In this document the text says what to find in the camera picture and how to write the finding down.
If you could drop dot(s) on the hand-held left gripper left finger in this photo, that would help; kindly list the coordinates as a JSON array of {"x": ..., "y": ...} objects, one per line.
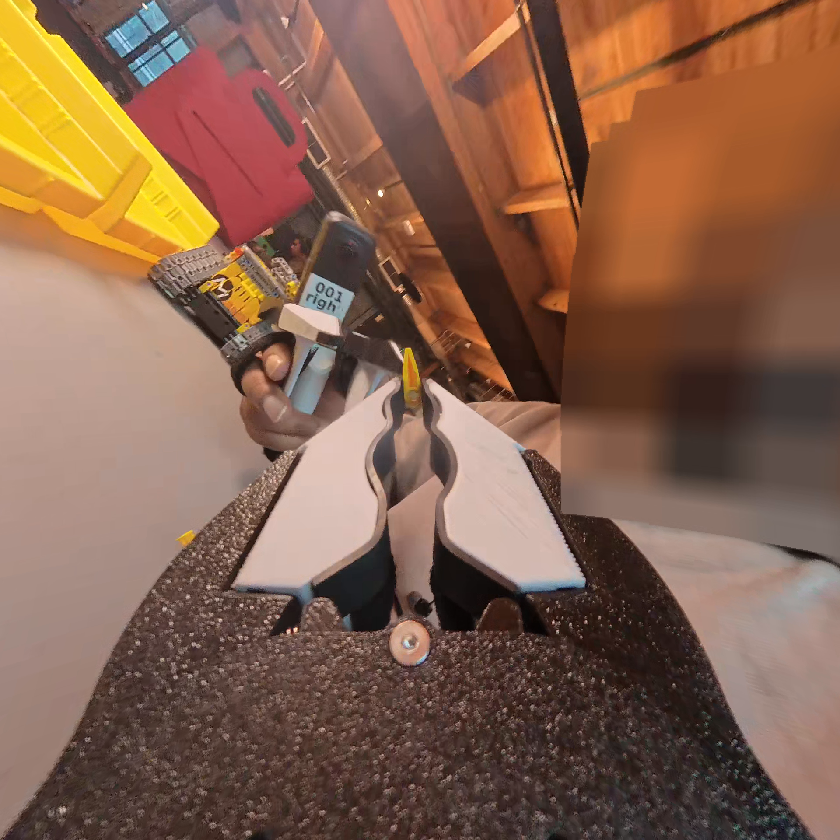
[{"x": 315, "y": 525}]

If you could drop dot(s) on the small yellow building piece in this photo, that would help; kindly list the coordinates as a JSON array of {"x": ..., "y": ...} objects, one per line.
[{"x": 187, "y": 537}]

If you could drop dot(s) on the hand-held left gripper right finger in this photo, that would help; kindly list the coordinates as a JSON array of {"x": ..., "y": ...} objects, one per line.
[{"x": 512, "y": 525}]

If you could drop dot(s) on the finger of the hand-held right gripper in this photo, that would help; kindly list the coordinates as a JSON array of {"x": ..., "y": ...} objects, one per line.
[{"x": 313, "y": 361}]

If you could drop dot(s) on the paned window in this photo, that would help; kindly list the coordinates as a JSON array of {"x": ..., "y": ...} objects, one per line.
[{"x": 151, "y": 40}]

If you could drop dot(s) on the person's torso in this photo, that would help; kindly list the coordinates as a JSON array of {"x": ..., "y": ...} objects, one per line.
[{"x": 735, "y": 656}]

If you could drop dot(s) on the yellow toy robot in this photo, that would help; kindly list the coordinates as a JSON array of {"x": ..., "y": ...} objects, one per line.
[{"x": 230, "y": 295}]

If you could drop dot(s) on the yellow plastic bin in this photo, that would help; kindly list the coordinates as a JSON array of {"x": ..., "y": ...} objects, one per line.
[
  {"x": 40, "y": 158},
  {"x": 171, "y": 204}
]

